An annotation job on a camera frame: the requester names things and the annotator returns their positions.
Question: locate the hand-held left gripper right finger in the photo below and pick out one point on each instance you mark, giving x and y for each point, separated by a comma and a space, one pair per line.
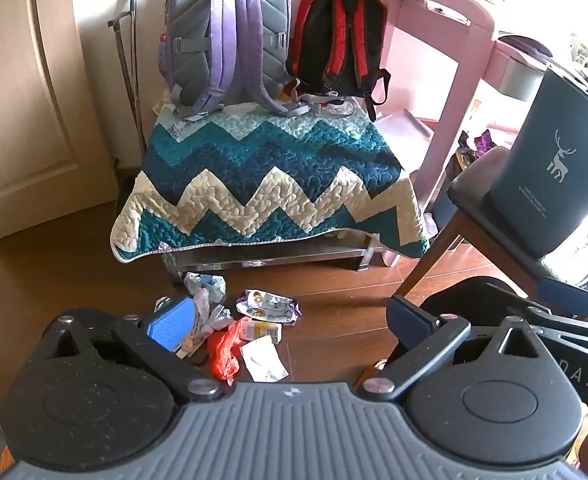
406, 317

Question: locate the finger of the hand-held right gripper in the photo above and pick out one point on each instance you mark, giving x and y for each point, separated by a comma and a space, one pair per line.
569, 295
564, 327

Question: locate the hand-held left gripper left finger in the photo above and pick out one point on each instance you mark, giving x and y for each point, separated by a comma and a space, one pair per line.
171, 322

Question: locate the silver wrapper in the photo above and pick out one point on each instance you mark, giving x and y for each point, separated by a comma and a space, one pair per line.
214, 317

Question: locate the white printed wrapper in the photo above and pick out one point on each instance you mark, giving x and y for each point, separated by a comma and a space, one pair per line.
206, 285

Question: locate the red plastic wrapper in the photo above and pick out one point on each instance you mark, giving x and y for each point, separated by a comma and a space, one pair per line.
221, 355

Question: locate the yellow white stick packet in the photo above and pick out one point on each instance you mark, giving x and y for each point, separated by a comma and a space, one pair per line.
264, 331

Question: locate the cartoon print wrapper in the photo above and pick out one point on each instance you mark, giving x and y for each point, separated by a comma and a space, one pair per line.
266, 307

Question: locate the white paper slip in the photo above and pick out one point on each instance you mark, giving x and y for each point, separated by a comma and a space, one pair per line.
261, 360

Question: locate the blue bin with deer print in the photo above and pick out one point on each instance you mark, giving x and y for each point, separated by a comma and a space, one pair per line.
549, 135

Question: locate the low metal table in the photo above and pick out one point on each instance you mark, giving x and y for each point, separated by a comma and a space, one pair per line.
274, 260

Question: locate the dark chair with wooden legs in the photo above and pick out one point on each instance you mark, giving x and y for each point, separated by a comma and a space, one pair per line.
474, 185

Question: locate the dark printed plastic bag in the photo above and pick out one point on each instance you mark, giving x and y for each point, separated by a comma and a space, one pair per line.
469, 147

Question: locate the blue white zigzag quilt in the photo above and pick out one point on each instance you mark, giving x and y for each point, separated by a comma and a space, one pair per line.
274, 170

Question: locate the grey desk drawer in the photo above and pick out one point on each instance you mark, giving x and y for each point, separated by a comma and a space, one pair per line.
519, 80

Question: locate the dark purple pouch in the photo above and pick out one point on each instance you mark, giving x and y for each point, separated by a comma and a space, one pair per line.
524, 44

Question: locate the pink desk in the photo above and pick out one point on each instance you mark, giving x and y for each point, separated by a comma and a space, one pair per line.
424, 60

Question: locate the purple grey backpack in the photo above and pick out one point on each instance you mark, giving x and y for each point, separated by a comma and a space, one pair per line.
224, 50

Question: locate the cream door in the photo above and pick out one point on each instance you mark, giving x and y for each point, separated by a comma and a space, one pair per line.
24, 85

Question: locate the red black backpack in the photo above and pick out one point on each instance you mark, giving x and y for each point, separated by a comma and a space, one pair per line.
334, 35

